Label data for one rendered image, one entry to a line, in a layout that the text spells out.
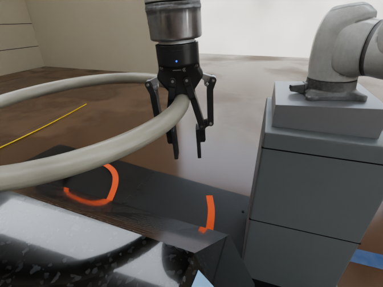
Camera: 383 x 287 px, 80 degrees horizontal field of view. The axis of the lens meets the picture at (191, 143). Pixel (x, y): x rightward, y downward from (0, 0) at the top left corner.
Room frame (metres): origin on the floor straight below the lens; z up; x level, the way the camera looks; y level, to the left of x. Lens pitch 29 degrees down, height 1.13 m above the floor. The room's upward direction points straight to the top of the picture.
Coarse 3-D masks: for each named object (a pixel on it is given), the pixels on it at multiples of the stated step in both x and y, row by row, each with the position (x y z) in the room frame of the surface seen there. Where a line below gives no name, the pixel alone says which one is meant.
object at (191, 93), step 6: (186, 78) 0.41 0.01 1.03; (186, 84) 0.41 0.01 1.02; (186, 90) 0.41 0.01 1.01; (192, 90) 0.41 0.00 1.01; (192, 96) 0.41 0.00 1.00; (192, 102) 0.42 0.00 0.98; (198, 102) 0.44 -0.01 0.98; (198, 108) 0.42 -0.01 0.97; (198, 114) 0.42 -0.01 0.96; (198, 120) 0.42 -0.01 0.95; (204, 126) 0.42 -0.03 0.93
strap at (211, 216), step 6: (108, 168) 1.57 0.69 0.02; (114, 168) 1.57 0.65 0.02; (114, 174) 1.48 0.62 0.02; (114, 180) 1.41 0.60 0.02; (114, 186) 1.33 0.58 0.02; (114, 192) 1.26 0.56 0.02; (108, 198) 1.21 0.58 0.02; (210, 198) 1.21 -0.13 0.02; (210, 204) 1.14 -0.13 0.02; (210, 210) 1.09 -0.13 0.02; (210, 216) 1.04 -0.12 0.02; (210, 222) 0.99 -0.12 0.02; (210, 228) 0.95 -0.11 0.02
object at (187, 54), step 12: (156, 48) 0.42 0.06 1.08; (168, 48) 0.40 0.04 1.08; (180, 48) 0.39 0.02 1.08; (192, 48) 0.40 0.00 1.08; (168, 60) 0.40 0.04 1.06; (180, 60) 0.39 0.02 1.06; (192, 60) 0.40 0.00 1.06; (168, 72) 0.42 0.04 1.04; (180, 72) 0.42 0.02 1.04; (192, 72) 0.42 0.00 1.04; (168, 84) 0.42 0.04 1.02; (180, 84) 0.42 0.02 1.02; (192, 84) 0.42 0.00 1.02
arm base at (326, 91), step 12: (300, 84) 0.81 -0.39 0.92; (312, 84) 0.78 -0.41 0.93; (324, 84) 0.74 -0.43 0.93; (336, 84) 0.73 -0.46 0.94; (348, 84) 0.73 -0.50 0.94; (312, 96) 0.73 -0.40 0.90; (324, 96) 0.73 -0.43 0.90; (336, 96) 0.72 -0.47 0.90; (348, 96) 0.71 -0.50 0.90; (360, 96) 0.70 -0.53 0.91
